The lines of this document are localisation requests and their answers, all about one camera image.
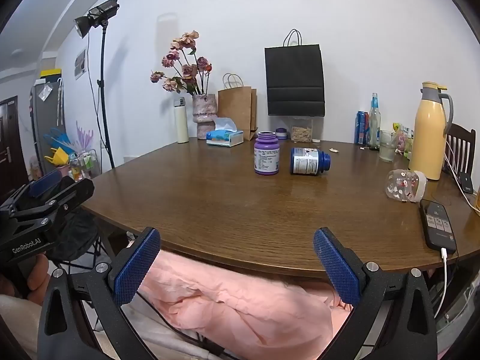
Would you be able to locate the pink ceramic vase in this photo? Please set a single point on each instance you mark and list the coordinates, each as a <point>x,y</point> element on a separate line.
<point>204,116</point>

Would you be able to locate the clear grain container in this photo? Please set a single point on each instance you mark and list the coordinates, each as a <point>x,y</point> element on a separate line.
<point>302,132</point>

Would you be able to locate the colourful small packets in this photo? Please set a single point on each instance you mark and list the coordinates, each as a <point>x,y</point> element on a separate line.
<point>403,140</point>

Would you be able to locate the clear glass bottle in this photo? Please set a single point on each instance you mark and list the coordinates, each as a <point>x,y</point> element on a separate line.
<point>374,123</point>

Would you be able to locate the purple pill bottle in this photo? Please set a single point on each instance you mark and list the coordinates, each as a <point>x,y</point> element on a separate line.
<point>267,155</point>

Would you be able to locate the brown paper bag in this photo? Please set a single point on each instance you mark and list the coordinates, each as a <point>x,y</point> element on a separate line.
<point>236,108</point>

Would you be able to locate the black phone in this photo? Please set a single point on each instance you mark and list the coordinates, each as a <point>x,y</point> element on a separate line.
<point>437,225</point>

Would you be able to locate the drinking glass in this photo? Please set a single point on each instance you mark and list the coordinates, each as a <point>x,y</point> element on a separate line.
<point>387,148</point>

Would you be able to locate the white thermos bottle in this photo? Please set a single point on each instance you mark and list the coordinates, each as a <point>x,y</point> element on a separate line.
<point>182,123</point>

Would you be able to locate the pink pants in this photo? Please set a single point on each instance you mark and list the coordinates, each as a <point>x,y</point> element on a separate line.
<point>232,300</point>

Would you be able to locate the blue drink can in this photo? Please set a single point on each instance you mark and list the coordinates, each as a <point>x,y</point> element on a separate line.
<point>361,127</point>

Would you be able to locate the person's left forearm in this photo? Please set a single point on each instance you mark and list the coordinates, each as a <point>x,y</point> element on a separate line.
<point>17,322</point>

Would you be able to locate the small purple jar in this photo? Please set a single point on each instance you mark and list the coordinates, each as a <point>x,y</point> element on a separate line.
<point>281,134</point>

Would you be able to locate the dark brown door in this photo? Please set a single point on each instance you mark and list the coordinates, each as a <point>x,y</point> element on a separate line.
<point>9,138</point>

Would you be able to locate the black studio light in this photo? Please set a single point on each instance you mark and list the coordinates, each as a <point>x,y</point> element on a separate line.
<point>95,13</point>

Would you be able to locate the black adapter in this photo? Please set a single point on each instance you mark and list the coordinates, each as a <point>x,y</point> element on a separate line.
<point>467,183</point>

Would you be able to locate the black light stand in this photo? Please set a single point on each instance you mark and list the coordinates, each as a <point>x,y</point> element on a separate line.
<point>103,93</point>

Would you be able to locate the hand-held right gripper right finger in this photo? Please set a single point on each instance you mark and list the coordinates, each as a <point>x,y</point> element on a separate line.
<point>337,266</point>

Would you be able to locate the yellow box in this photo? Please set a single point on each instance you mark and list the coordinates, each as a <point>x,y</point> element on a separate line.
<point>50,73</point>

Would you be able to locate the tissue box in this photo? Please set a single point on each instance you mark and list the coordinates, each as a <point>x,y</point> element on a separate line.
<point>225,138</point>

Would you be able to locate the person's left hand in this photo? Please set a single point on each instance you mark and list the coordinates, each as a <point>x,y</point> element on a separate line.
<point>37,275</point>

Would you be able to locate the clear plastic jar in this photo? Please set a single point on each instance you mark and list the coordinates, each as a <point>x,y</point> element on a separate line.
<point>407,186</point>

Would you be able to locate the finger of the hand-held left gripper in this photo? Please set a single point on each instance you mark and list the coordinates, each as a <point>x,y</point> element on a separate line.
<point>75,193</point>
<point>45,183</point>

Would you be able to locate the wooden chair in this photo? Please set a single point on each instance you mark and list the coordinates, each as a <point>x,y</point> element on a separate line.
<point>459,146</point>

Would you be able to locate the dark cloth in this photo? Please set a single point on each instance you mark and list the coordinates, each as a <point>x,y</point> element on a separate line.
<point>77,232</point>

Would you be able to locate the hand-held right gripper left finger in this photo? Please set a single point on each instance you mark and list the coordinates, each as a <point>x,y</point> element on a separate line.
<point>137,266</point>

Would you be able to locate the yellow thermos jug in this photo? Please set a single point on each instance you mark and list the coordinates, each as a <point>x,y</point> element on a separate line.
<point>427,135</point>

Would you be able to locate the blue white pill bottle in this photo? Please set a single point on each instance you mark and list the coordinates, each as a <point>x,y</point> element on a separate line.
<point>305,161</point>

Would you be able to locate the blue clothes hangers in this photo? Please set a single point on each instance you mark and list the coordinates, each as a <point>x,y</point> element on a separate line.
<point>56,139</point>

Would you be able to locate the black paper bag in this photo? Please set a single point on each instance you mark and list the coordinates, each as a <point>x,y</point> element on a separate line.
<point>294,78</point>

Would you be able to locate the wall poster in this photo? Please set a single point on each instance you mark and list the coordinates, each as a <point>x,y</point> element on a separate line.
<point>80,63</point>

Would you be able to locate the grey refrigerator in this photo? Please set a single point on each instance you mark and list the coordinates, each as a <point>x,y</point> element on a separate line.
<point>45,116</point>

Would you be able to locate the dried pink flowers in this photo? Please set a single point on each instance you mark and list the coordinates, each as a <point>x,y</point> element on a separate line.
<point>185,71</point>

